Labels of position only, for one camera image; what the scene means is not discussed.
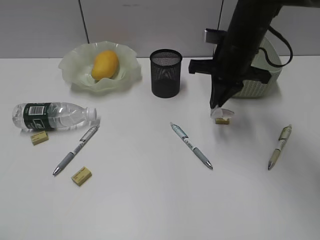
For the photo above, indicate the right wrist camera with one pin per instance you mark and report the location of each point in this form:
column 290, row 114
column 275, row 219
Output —
column 213, row 36

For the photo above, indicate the waste paper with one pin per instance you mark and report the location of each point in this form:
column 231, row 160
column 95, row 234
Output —
column 221, row 113

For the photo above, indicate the grey grip ballpoint pen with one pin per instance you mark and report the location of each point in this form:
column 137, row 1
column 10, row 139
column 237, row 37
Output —
column 184, row 137

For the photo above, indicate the yellow eraser near basket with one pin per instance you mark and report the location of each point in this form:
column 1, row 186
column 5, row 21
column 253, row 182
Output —
column 223, row 120

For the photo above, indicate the left grey grip pen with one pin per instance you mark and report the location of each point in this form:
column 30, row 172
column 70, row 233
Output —
column 70, row 156

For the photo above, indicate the yellow eraser near bottle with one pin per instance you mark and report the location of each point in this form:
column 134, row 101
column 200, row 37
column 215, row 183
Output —
column 39, row 137

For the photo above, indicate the yellow eraser front left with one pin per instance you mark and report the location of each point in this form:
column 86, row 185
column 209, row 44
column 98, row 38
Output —
column 81, row 176

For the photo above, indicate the yellow mango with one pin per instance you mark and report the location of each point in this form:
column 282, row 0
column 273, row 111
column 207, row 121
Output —
column 105, row 65

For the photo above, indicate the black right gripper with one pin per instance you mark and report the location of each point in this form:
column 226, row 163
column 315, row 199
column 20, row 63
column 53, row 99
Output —
column 229, row 66

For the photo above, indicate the pale green wavy plate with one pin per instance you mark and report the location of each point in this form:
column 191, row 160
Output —
column 77, row 65

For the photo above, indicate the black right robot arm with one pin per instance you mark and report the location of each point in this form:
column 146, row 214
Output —
column 250, row 21

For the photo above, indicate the beige grip ballpoint pen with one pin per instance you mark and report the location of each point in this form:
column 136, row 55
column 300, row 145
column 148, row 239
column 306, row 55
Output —
column 282, row 140

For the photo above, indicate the clear plastic water bottle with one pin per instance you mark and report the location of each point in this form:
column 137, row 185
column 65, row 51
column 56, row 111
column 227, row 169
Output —
column 51, row 115

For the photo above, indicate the black mesh pen holder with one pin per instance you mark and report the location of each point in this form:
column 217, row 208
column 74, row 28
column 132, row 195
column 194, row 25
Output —
column 165, row 68

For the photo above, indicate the pale green woven basket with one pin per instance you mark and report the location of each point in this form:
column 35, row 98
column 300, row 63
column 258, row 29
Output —
column 267, row 59

